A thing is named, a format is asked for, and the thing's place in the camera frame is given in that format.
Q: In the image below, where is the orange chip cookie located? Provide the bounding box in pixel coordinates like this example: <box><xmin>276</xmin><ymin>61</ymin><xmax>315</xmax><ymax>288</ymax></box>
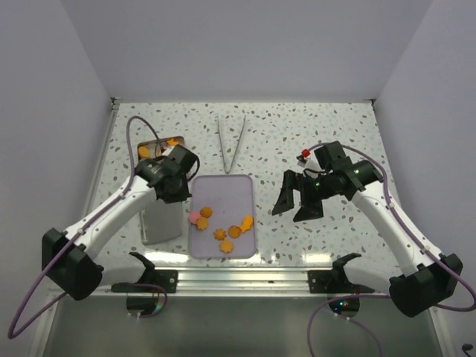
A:
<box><xmin>228</xmin><ymin>225</ymin><xmax>242</xmax><ymax>239</ymax></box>

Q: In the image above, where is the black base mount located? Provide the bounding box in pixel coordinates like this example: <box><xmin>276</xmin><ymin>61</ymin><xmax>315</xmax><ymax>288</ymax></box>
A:
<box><xmin>110</xmin><ymin>251</ymin><xmax>179</xmax><ymax>293</ymax></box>
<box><xmin>307</xmin><ymin>253</ymin><xmax>375</xmax><ymax>294</ymax></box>

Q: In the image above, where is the orange leaf cookie bottom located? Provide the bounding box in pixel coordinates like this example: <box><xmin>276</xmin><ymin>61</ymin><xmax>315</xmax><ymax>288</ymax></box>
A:
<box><xmin>219</xmin><ymin>239</ymin><xmax>234</xmax><ymax>254</ymax></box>

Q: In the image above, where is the orange fish cookie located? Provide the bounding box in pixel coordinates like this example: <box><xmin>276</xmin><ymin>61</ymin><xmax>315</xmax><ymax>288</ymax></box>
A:
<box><xmin>167</xmin><ymin>138</ymin><xmax>180</xmax><ymax>147</ymax></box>
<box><xmin>240</xmin><ymin>216</ymin><xmax>254</xmax><ymax>232</ymax></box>

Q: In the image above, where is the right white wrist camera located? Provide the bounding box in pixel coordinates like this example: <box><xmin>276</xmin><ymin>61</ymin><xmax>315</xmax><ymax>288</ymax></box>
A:
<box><xmin>296</xmin><ymin>149</ymin><xmax>321</xmax><ymax>172</ymax></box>

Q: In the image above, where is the orange leaf cookie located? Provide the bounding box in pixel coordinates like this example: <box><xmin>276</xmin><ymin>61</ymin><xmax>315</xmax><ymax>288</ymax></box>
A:
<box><xmin>219</xmin><ymin>239</ymin><xmax>234</xmax><ymax>254</ymax></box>
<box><xmin>196</xmin><ymin>216</ymin><xmax>209</xmax><ymax>231</ymax></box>

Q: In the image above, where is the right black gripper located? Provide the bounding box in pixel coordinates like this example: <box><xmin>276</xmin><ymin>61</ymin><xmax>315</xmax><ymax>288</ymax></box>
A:
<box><xmin>271</xmin><ymin>169</ymin><xmax>337</xmax><ymax>223</ymax></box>

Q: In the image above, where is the orange leaf cookie left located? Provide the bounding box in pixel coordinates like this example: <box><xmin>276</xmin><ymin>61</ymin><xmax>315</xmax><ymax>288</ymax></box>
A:
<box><xmin>196</xmin><ymin>216</ymin><xmax>209</xmax><ymax>231</ymax></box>

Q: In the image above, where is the orange fish cookie top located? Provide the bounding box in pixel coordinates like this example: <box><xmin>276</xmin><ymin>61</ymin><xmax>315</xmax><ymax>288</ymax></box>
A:
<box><xmin>167</xmin><ymin>138</ymin><xmax>180</xmax><ymax>147</ymax></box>

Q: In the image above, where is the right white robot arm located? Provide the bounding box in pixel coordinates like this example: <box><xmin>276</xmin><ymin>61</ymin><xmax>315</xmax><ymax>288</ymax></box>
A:
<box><xmin>271</xmin><ymin>141</ymin><xmax>463</xmax><ymax>317</ymax></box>

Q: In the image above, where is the lavender plastic tray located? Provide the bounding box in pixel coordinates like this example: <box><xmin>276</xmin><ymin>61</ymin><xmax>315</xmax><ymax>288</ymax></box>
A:
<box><xmin>188</xmin><ymin>175</ymin><xmax>257</xmax><ymax>260</ymax></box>

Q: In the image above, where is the orange fish cookie right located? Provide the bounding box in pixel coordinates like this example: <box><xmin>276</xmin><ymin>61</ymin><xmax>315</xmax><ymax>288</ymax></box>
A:
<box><xmin>240</xmin><ymin>216</ymin><xmax>254</xmax><ymax>232</ymax></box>

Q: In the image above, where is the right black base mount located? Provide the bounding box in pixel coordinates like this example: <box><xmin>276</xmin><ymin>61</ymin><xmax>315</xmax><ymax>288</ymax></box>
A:
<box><xmin>307</xmin><ymin>253</ymin><xmax>375</xmax><ymax>294</ymax></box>

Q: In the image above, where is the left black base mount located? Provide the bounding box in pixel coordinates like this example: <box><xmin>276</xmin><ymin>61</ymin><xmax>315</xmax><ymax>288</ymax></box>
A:
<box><xmin>110</xmin><ymin>251</ymin><xmax>179</xmax><ymax>293</ymax></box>

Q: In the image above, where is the cookie tin with liners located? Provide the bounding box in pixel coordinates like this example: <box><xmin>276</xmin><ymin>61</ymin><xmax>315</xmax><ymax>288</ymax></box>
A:
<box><xmin>132</xmin><ymin>135</ymin><xmax>186</xmax><ymax>162</ymax></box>

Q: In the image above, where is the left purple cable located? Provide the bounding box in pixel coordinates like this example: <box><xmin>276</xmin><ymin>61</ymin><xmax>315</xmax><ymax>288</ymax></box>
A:
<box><xmin>7</xmin><ymin>115</ymin><xmax>167</xmax><ymax>339</ymax></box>

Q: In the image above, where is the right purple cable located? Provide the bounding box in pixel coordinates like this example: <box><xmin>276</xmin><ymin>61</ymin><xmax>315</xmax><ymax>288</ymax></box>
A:
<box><xmin>306</xmin><ymin>142</ymin><xmax>476</xmax><ymax>357</ymax></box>

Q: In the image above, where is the orange swirl cookie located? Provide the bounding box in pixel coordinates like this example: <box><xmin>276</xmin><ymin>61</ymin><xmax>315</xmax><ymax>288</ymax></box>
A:
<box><xmin>200</xmin><ymin>206</ymin><xmax>213</xmax><ymax>219</ymax></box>

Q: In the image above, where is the orange rosette cookie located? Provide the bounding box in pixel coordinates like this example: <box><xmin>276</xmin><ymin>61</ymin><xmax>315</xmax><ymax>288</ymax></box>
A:
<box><xmin>213</xmin><ymin>228</ymin><xmax>227</xmax><ymax>241</ymax></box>

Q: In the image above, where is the aluminium front rail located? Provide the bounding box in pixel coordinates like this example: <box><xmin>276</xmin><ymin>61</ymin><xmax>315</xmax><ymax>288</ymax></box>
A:
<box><xmin>48</xmin><ymin>266</ymin><xmax>410</xmax><ymax>298</ymax></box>

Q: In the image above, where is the pink sandwich cookie left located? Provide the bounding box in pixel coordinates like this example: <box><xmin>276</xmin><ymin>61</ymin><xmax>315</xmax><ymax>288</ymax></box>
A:
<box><xmin>189</xmin><ymin>212</ymin><xmax>202</xmax><ymax>225</ymax></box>

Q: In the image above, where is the purple cable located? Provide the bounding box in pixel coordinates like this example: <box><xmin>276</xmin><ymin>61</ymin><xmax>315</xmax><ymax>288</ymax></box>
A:
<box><xmin>7</xmin><ymin>115</ymin><xmax>167</xmax><ymax>339</ymax></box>
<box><xmin>306</xmin><ymin>142</ymin><xmax>476</xmax><ymax>357</ymax></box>

